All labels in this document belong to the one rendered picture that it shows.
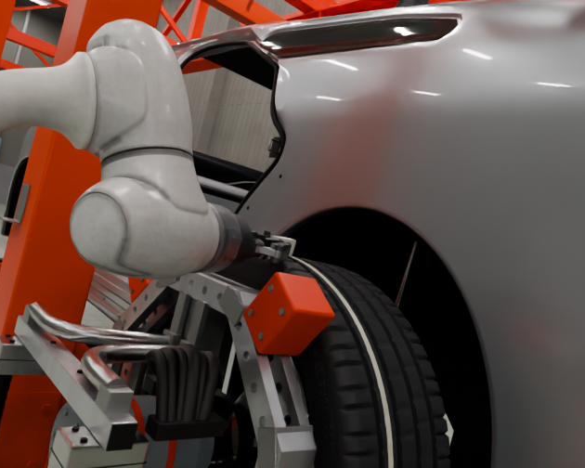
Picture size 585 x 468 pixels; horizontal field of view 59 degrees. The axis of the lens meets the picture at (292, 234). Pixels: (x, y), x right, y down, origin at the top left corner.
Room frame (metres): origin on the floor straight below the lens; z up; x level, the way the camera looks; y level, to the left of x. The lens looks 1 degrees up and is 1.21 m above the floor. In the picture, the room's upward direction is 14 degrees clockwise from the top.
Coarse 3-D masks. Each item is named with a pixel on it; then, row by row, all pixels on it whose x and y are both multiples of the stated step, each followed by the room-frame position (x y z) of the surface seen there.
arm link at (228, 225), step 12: (216, 204) 0.66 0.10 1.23; (216, 216) 0.62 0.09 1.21; (228, 216) 0.65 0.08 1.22; (228, 228) 0.64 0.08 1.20; (228, 240) 0.63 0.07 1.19; (240, 240) 0.66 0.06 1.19; (216, 252) 0.62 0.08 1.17; (228, 252) 0.64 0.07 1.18; (216, 264) 0.64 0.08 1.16; (228, 264) 0.66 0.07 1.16
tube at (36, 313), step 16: (32, 304) 0.83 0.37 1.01; (176, 304) 0.85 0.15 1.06; (32, 320) 0.82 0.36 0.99; (48, 320) 0.77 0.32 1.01; (64, 320) 0.77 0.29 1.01; (176, 320) 0.84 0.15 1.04; (64, 336) 0.75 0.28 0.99; (80, 336) 0.75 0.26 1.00; (96, 336) 0.76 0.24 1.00; (112, 336) 0.77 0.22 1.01; (128, 336) 0.79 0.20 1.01; (144, 336) 0.80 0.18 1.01; (160, 336) 0.82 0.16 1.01; (176, 336) 0.83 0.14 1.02
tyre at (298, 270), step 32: (256, 288) 0.85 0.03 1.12; (320, 288) 0.80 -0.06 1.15; (352, 288) 0.86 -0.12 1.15; (352, 320) 0.77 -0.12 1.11; (384, 320) 0.83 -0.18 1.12; (320, 352) 0.71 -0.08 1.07; (352, 352) 0.72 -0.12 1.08; (384, 352) 0.77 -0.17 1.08; (416, 352) 0.82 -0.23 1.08; (320, 384) 0.70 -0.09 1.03; (352, 384) 0.69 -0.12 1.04; (384, 384) 0.73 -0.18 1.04; (416, 384) 0.78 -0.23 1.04; (320, 416) 0.69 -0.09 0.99; (352, 416) 0.67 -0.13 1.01; (416, 416) 0.75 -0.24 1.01; (320, 448) 0.68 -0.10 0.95; (352, 448) 0.65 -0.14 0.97; (384, 448) 0.69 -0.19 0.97; (416, 448) 0.74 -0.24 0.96; (448, 448) 0.78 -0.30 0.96
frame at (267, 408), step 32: (160, 288) 0.91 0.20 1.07; (192, 288) 0.83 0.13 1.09; (224, 288) 0.77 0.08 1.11; (128, 320) 0.98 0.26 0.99; (160, 320) 0.99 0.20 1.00; (256, 352) 0.69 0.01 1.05; (128, 384) 1.03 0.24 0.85; (256, 384) 0.69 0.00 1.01; (288, 384) 0.69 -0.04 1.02; (256, 416) 0.66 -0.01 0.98; (288, 416) 0.69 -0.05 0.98; (288, 448) 0.63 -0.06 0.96
